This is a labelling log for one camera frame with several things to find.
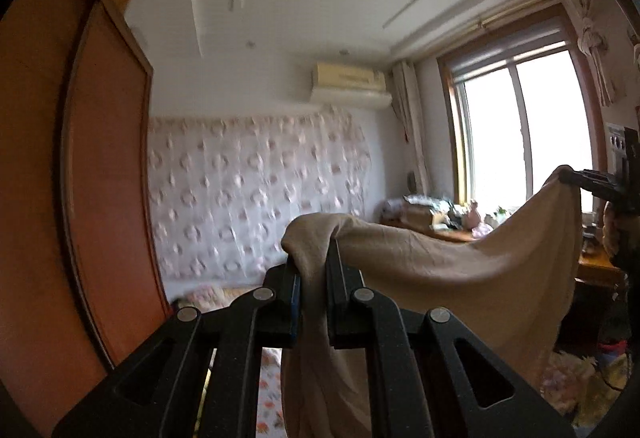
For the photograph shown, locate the beige t-shirt yellow letters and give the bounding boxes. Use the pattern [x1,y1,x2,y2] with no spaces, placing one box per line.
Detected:
[281,175,582,437]

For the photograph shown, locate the person's right hand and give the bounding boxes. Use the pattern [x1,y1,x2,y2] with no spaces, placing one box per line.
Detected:
[602,202,622,258]

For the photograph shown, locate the brown wooden side cabinet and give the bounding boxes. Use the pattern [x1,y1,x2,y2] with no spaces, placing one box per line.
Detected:
[382,221,627,290]

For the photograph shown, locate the floral quilt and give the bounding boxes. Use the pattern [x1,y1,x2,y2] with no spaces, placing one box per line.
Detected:
[171,284,254,314]

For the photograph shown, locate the orange fruit print bedsheet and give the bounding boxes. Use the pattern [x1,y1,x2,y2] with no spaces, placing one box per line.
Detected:
[256,348,286,438]

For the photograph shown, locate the brown wooden wardrobe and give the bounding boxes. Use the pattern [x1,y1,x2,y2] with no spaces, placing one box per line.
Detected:
[1,0,170,437]

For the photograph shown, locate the pink figurine on cabinet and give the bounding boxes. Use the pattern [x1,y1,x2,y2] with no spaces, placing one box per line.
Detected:
[462,200,483,231]

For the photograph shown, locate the pile of papers and books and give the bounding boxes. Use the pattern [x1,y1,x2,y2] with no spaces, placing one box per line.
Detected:
[380,195,463,230]

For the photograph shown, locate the beige tied window curtain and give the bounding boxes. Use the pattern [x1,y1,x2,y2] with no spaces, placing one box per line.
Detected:
[563,0,617,107]

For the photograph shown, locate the white circle-pattern curtain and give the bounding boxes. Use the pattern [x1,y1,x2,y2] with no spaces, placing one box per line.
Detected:
[148,109,371,285]

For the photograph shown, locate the beige left window curtain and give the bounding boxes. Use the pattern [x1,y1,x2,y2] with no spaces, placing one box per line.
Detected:
[392,60,431,195]

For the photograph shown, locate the window with brown frame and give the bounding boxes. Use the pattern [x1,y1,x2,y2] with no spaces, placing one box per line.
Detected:
[436,4,608,211]

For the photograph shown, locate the wall air conditioner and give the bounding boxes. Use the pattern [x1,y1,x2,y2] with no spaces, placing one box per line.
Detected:
[309,62,393,110]

